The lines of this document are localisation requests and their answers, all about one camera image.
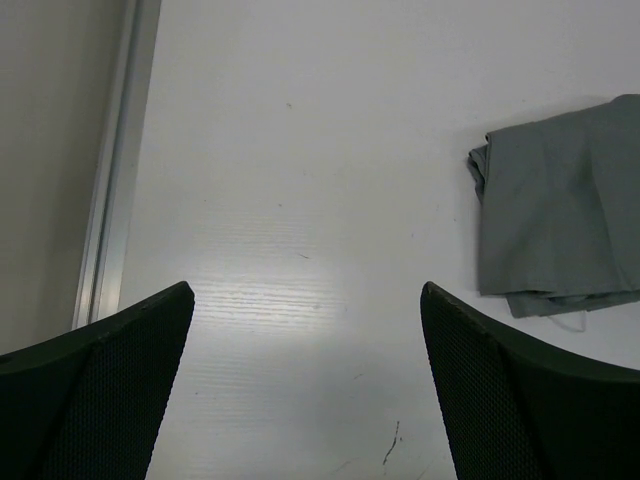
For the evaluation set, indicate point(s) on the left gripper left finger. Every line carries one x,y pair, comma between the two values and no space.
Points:
88,404

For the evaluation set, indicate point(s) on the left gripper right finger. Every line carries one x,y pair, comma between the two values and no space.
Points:
515,407

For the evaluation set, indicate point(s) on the grey pleated skirt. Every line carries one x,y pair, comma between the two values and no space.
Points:
559,211

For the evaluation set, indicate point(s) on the aluminium table edge rail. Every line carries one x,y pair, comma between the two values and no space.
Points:
100,278

